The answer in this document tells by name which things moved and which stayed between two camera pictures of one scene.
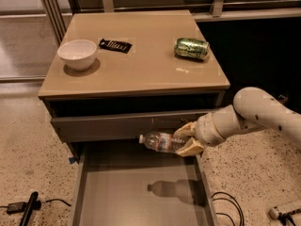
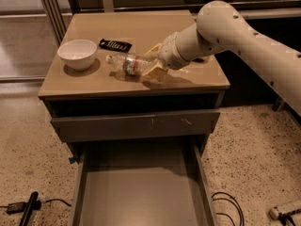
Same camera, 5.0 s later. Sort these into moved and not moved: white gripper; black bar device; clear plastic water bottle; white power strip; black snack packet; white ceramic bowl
Moved: white gripper; clear plastic water bottle
Not moved: white ceramic bowl; black snack packet; black bar device; white power strip
